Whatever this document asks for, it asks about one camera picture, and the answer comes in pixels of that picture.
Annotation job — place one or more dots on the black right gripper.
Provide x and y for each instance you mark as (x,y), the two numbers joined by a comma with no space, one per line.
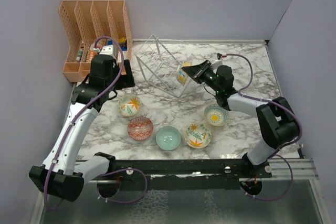
(197,72)

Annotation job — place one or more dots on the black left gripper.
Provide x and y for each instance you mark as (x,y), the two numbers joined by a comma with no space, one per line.
(126,80)

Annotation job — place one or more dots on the blue yellow floral bowl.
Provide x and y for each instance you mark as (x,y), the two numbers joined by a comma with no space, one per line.
(181,76)

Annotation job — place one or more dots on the red patterned bowl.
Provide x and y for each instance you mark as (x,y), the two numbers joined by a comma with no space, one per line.
(140,128)

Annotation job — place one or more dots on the yellow sun blue bowl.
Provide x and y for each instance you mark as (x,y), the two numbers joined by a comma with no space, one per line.
(215,115)

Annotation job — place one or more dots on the plain teal bowl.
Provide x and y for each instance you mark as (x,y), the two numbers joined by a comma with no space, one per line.
(168,138)

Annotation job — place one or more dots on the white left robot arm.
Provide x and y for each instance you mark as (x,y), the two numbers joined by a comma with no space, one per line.
(59,175)

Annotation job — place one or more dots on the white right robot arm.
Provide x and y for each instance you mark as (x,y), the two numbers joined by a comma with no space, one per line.
(278,124)

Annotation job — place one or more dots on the orange flower bowl left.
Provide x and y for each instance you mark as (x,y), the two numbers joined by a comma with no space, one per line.
(129,105)

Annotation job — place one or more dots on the orange flower bowl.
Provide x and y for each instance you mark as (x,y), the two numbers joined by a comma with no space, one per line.
(197,135)
(129,105)

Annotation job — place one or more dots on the items in organizer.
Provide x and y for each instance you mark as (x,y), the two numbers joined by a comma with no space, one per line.
(92,51)

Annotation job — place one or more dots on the orange plastic file organizer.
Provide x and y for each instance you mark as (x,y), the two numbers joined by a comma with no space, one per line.
(84,22)

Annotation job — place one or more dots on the orange flower bowl right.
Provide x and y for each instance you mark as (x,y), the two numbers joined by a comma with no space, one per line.
(197,135)

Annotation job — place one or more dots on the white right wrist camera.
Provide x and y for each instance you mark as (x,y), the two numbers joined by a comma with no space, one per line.
(216,64)

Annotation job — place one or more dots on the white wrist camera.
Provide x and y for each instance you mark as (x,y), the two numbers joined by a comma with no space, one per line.
(216,64)
(109,50)

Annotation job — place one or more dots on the white wire dish rack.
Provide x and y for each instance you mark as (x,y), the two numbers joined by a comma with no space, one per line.
(160,67)

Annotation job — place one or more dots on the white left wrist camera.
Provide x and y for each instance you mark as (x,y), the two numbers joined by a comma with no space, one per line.
(109,50)

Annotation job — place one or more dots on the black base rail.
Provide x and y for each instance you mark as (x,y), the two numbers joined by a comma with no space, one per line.
(184,174)

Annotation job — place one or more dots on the aluminium rail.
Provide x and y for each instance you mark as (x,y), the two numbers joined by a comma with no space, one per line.
(302,169)

